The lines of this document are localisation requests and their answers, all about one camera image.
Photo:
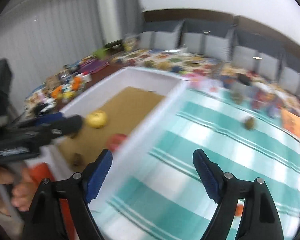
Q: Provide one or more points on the red tomato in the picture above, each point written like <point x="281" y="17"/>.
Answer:
<point x="116" y="142"/>

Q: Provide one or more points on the orange book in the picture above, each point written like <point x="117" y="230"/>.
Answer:
<point x="293" y="125"/>

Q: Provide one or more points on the green orange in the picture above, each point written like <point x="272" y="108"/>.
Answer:
<point x="250" y="123"/>

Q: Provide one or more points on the white cardboard box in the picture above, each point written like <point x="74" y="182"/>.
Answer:
<point x="145" y="76"/>

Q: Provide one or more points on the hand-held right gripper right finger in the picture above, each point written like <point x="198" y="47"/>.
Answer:
<point x="207" y="177"/>

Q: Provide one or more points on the grey curtain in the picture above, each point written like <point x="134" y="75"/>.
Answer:
<point x="65" y="30"/>

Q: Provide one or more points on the dark brown mangosteen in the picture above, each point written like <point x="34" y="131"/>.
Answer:
<point x="78" y="159"/>

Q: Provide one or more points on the pile of colourful items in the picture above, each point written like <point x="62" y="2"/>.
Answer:
<point x="70" y="85"/>

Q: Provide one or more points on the person's left hand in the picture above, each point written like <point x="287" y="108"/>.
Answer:
<point x="20" y="192"/>

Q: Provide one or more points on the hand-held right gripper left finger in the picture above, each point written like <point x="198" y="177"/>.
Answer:
<point x="100" y="177"/>

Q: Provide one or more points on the dark orange tangerine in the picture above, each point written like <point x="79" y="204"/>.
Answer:
<point x="238" y="210"/>

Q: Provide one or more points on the teal checked cloth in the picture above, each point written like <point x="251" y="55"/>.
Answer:
<point x="165" y="142"/>

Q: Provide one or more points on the brown headboard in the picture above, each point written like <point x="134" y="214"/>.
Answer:
<point x="190" y="13"/>

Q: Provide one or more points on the yellow pomegranate fruit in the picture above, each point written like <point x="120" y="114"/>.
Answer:
<point x="97" y="119"/>

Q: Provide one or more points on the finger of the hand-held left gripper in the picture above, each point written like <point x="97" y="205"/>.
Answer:
<point x="65" y="127"/>
<point x="53" y="117"/>

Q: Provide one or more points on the grey pillow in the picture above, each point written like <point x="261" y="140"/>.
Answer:
<point x="207" y="41"/>
<point x="162" y="36"/>
<point x="295" y="82"/>
<point x="257" y="55"/>

